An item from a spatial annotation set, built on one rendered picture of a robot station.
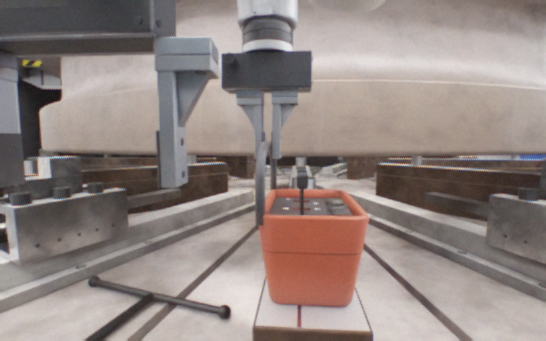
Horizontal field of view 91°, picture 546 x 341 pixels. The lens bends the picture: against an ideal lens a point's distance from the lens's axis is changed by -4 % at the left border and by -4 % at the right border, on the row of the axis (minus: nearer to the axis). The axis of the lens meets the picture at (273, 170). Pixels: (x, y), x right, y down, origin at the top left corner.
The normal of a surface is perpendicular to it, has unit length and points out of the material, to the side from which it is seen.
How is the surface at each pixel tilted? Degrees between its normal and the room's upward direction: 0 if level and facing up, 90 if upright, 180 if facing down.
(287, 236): 97
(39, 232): 90
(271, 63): 90
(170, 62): 90
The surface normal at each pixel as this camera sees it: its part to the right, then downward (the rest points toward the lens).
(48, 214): 0.88, 0.04
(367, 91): 0.00, 0.11
